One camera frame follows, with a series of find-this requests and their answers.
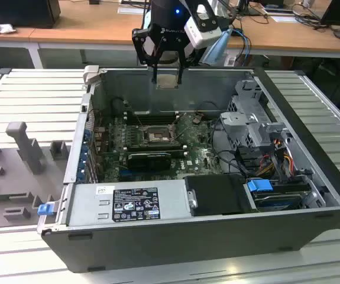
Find pale blue teach pendant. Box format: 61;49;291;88
200;28;233;66

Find black graphics card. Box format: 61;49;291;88
127;152;172;171

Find blue expansion slot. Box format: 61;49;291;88
119;168;147;178

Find CPU socket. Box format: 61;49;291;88
142;124;177;146

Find green RAM stick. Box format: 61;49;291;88
127;147;187;158

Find black desk cables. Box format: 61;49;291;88
293;2;336;30

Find black monitor stand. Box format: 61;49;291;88
230;0;262;17

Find silver metal drive cage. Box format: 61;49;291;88
219;79;292;154

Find black open PC case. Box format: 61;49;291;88
36;65;340;275

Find black computer tower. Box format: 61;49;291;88
0;0;61;30

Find metal socket cover frame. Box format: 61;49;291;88
168;121;179;140

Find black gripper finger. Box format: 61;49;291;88
131;28;166;83
174;37;202;86

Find hard disk in blue carrier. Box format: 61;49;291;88
245;177;311;212

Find white paper sheet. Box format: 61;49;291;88
118;6;147;15
270;14;298;24

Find wooden desk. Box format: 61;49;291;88
27;0;340;70
0;0;64;70

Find black monitor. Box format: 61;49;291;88
320;0;340;44

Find thin black cable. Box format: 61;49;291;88
197;100;226;115

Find blue cable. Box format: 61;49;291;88
231;28;252;67

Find grey plastic case latch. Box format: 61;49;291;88
82;65;101;86

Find black plastic shroud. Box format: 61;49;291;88
184;174;249;217

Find silver power supply unit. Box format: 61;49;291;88
56;179;193;227

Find yellow red power wires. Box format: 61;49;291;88
258;138;295;178

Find silver square CPU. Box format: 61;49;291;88
155;73;179;90

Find grey parts rack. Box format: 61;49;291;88
0;121;72;230

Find RAM slot with white clips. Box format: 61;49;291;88
124;111;183;116
124;117;182;122

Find blue release latch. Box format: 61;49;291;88
38;203;54;217

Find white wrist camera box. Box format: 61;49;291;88
184;3;222;50

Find green motherboard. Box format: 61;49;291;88
94;109;227;183

